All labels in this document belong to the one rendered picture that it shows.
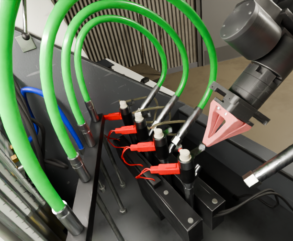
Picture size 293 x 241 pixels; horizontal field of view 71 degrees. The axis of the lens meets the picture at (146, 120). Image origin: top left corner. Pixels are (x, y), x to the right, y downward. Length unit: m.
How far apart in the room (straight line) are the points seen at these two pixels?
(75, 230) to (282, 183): 0.47
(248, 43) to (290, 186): 0.38
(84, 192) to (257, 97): 0.31
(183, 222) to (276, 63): 0.31
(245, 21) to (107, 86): 0.38
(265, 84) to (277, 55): 0.04
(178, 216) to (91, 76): 0.38
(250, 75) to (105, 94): 0.37
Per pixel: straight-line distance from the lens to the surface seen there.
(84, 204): 0.36
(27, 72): 0.53
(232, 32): 0.32
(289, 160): 0.33
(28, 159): 0.23
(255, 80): 0.35
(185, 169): 0.37
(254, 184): 0.33
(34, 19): 0.55
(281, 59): 0.36
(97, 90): 0.57
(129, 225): 0.63
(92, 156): 0.42
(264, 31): 0.33
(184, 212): 0.45
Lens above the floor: 1.37
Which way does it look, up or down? 36 degrees down
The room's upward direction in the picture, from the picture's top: 13 degrees counter-clockwise
